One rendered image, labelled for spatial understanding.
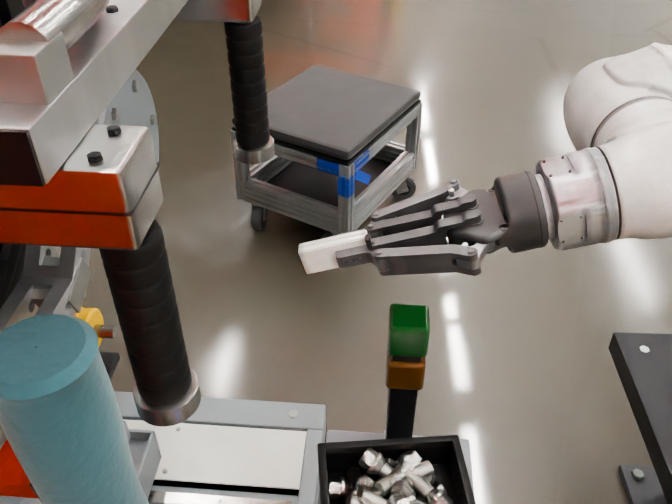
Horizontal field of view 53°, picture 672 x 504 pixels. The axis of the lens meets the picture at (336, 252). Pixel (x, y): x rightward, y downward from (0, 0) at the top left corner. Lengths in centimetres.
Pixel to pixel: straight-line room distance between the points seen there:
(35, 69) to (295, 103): 147
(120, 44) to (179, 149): 190
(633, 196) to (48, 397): 50
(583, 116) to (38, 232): 57
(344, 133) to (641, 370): 85
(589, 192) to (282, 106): 123
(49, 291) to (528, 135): 189
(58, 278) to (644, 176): 62
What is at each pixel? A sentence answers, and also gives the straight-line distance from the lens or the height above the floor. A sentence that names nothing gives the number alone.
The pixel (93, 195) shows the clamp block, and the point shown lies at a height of 94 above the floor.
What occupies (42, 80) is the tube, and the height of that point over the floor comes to 99.
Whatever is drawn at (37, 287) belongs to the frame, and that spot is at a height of 62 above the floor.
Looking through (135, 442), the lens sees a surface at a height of 15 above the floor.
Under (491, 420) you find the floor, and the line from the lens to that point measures 145.
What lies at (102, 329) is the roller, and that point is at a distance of 90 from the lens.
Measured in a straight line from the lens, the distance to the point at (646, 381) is 119.
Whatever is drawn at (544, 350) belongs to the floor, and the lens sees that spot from 161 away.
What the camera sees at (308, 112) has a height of 34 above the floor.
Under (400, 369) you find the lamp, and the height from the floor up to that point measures 60.
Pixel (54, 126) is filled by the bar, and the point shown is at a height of 97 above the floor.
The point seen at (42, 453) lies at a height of 67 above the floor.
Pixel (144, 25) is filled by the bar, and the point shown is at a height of 97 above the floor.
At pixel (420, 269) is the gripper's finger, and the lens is 64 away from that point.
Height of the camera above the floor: 112
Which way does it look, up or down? 38 degrees down
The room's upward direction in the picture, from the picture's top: straight up
